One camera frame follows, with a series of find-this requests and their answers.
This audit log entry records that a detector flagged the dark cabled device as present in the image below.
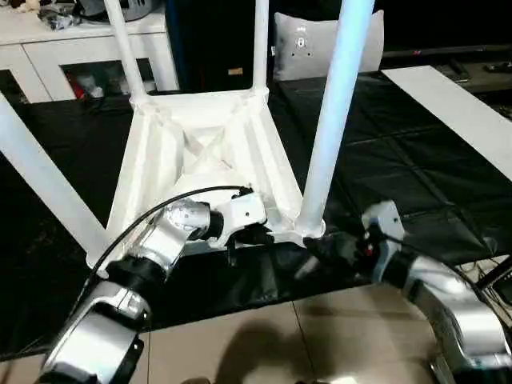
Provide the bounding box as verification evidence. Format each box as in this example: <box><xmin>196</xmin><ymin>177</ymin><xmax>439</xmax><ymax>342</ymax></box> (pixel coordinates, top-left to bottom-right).
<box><xmin>36</xmin><ymin>0</ymin><xmax>166</xmax><ymax>26</ymax></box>

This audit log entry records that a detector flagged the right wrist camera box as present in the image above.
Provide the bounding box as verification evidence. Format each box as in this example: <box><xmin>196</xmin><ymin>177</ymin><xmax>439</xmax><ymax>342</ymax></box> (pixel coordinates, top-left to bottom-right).
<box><xmin>362</xmin><ymin>200</ymin><xmax>406</xmax><ymax>258</ymax></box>

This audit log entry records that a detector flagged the black sofa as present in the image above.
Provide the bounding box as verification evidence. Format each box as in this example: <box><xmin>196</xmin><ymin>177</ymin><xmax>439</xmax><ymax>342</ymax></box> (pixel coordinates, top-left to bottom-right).
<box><xmin>166</xmin><ymin>0</ymin><xmax>512</xmax><ymax>81</ymax></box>

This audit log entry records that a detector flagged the grey cushion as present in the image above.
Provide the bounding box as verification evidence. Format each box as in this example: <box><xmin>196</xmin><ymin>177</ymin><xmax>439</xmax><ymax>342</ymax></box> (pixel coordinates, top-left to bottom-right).
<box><xmin>272</xmin><ymin>10</ymin><xmax>385</xmax><ymax>82</ymax></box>

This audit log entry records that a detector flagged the white glass-door cabinet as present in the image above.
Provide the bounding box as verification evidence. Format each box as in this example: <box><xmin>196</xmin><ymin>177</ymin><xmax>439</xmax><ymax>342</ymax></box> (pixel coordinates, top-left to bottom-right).
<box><xmin>0</xmin><ymin>0</ymin><xmax>180</xmax><ymax>103</ymax></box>

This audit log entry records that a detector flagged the black work mat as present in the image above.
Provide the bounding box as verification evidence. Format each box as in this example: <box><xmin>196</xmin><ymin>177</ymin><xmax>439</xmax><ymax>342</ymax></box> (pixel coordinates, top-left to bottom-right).
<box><xmin>0</xmin><ymin>68</ymin><xmax>512</xmax><ymax>361</ymax></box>

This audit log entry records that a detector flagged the white flat board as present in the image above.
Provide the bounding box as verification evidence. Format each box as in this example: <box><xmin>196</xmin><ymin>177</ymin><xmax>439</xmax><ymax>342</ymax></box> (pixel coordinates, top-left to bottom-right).
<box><xmin>382</xmin><ymin>66</ymin><xmax>512</xmax><ymax>182</ymax></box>

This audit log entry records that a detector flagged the white plastic table top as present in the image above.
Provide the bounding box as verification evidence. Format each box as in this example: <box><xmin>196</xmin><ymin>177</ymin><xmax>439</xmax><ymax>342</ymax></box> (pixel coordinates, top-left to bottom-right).
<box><xmin>86</xmin><ymin>86</ymin><xmax>327</xmax><ymax>270</ymax></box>

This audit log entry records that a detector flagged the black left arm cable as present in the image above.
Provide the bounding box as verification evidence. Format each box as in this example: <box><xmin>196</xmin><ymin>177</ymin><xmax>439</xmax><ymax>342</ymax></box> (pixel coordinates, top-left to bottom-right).
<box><xmin>76</xmin><ymin>186</ymin><xmax>253</xmax><ymax>321</ymax></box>

